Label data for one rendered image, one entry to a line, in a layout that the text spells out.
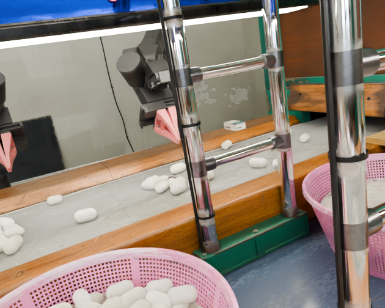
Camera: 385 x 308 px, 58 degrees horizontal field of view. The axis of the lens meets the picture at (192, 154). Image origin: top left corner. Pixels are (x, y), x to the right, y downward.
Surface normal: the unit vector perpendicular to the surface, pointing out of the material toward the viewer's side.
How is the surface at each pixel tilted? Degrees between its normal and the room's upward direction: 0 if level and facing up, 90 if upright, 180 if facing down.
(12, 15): 58
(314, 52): 90
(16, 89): 90
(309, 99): 67
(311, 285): 0
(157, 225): 0
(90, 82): 90
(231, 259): 90
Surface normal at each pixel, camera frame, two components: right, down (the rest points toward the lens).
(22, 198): 0.22, -0.55
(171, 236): 0.47, 0.16
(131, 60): -0.26, -0.42
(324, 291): -0.16, -0.95
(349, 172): -0.29, 0.30
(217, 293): -0.93, -0.07
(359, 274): 0.02, 0.26
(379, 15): -0.87, 0.26
